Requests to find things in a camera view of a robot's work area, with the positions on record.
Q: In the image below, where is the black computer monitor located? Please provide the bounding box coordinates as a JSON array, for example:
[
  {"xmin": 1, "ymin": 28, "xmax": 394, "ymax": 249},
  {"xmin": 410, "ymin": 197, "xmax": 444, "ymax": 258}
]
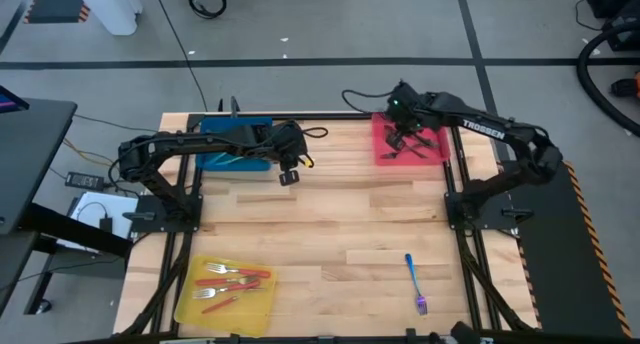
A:
[{"xmin": 0, "ymin": 85, "xmax": 30, "ymax": 114}]

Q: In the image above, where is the teal fork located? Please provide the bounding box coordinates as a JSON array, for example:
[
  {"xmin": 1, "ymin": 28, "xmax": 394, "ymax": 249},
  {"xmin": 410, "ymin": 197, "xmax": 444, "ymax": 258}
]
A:
[{"xmin": 212, "ymin": 152, "xmax": 247, "ymax": 167}]

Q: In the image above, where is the coiled black cable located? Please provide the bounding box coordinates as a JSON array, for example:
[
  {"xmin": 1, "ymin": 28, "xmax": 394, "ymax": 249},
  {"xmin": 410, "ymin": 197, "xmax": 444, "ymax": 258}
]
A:
[{"xmin": 187, "ymin": 0, "xmax": 229, "ymax": 21}]

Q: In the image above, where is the black power adapter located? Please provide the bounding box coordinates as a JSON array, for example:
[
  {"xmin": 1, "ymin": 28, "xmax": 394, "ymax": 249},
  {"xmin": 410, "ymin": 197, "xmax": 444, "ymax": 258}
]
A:
[{"xmin": 64, "ymin": 171, "xmax": 106, "ymax": 192}]

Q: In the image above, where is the thick black hose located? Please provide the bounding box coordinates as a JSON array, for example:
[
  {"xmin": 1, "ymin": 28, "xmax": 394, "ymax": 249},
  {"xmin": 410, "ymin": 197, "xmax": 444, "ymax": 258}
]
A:
[{"xmin": 576, "ymin": 21, "xmax": 640, "ymax": 138}]

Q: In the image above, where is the red handled fork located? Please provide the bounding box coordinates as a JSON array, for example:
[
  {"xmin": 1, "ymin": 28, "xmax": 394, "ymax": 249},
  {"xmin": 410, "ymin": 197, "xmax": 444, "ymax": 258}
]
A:
[
  {"xmin": 193, "ymin": 281, "xmax": 262, "ymax": 300},
  {"xmin": 206, "ymin": 262, "xmax": 272, "ymax": 279},
  {"xmin": 194, "ymin": 276, "xmax": 259, "ymax": 287}
]

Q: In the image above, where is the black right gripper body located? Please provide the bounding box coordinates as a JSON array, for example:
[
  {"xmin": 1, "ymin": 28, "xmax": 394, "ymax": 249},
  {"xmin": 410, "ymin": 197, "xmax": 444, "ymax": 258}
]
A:
[{"xmin": 385, "ymin": 81, "xmax": 432, "ymax": 135}]

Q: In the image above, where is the table level camera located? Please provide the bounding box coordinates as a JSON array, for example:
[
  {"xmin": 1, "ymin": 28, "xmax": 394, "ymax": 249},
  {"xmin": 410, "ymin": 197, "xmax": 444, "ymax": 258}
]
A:
[{"xmin": 448, "ymin": 320, "xmax": 482, "ymax": 344}]

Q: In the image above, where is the blue plastic bin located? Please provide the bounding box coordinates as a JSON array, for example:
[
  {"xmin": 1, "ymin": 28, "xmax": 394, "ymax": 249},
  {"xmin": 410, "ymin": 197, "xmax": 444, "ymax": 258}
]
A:
[{"xmin": 194, "ymin": 116, "xmax": 275, "ymax": 173}]

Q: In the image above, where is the black equipment box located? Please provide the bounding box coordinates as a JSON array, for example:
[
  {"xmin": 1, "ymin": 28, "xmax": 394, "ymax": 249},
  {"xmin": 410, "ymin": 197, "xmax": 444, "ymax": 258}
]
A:
[{"xmin": 586, "ymin": 0, "xmax": 640, "ymax": 53}]

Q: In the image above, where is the small hazard striped mat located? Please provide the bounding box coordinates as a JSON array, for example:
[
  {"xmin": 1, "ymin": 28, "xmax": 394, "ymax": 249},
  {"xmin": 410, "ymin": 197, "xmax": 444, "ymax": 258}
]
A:
[{"xmin": 22, "ymin": 0, "xmax": 92, "ymax": 25}]

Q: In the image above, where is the dark grey desk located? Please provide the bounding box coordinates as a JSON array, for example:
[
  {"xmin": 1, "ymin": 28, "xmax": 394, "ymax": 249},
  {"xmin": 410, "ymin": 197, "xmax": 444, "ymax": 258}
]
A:
[{"xmin": 0, "ymin": 97, "xmax": 134, "ymax": 316}]

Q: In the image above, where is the orange black power tool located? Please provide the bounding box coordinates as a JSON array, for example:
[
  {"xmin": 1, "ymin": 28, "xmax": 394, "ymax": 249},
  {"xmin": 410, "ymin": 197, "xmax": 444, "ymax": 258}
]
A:
[{"xmin": 609, "ymin": 71, "xmax": 640, "ymax": 99}]

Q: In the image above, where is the white flat box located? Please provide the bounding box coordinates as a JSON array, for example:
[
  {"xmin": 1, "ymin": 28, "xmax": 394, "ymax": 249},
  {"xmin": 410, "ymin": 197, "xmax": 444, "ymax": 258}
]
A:
[{"xmin": 56, "ymin": 191, "xmax": 141, "ymax": 255}]

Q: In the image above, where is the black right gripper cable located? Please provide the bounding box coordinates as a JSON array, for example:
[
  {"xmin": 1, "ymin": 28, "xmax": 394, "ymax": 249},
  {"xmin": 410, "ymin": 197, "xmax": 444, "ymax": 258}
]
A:
[{"xmin": 341, "ymin": 88, "xmax": 396, "ymax": 116}]

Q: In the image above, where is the slim red utensil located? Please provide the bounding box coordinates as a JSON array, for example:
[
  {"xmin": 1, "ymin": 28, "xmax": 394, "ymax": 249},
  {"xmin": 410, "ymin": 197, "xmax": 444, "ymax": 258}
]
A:
[{"xmin": 201, "ymin": 295, "xmax": 240, "ymax": 315}]

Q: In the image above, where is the iridescent purple blue fork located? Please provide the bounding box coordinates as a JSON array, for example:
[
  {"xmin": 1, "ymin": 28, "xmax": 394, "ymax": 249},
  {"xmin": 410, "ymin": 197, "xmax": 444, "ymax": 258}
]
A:
[{"xmin": 403, "ymin": 252, "xmax": 430, "ymax": 317}]

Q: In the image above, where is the black table frame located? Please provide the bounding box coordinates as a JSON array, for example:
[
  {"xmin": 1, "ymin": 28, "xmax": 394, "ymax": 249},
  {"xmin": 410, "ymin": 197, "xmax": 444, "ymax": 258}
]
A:
[{"xmin": 118, "ymin": 96, "xmax": 542, "ymax": 344}]

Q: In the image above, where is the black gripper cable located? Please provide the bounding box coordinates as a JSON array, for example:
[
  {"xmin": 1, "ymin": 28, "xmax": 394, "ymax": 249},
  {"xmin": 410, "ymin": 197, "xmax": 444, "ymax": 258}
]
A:
[
  {"xmin": 298, "ymin": 125, "xmax": 330, "ymax": 140},
  {"xmin": 341, "ymin": 88, "xmax": 396, "ymax": 116}
]

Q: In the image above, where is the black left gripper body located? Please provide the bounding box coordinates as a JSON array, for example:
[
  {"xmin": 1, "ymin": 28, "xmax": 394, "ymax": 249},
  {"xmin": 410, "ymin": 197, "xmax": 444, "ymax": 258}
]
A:
[{"xmin": 269, "ymin": 121, "xmax": 309, "ymax": 172}]

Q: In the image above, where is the black hazard striped mat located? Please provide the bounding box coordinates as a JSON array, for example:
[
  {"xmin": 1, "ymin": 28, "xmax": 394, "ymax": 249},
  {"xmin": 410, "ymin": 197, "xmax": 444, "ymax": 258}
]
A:
[{"xmin": 508, "ymin": 158, "xmax": 634, "ymax": 340}]

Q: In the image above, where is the white column base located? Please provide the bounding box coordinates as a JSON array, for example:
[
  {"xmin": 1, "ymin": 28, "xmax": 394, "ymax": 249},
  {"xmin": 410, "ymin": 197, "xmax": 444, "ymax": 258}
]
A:
[{"xmin": 69, "ymin": 0, "xmax": 144, "ymax": 37}]

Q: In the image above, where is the pink plastic bin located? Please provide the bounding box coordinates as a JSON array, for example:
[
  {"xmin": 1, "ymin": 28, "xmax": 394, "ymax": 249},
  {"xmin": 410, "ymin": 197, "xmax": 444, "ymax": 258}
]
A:
[{"xmin": 370, "ymin": 112, "xmax": 451, "ymax": 167}]

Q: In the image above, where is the long yellow cable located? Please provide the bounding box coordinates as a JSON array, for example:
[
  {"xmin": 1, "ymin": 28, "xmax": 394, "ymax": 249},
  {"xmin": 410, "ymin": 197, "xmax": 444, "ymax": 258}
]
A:
[{"xmin": 62, "ymin": 114, "xmax": 156, "ymax": 168}]

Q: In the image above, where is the yellow plastic bin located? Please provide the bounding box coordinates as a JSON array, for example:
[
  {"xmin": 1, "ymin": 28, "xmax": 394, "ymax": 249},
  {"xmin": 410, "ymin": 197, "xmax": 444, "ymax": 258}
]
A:
[{"xmin": 173, "ymin": 254, "xmax": 278, "ymax": 338}]

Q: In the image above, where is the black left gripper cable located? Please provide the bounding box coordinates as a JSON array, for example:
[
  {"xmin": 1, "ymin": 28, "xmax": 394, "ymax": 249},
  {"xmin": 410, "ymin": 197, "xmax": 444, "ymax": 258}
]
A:
[{"xmin": 298, "ymin": 125, "xmax": 330, "ymax": 140}]

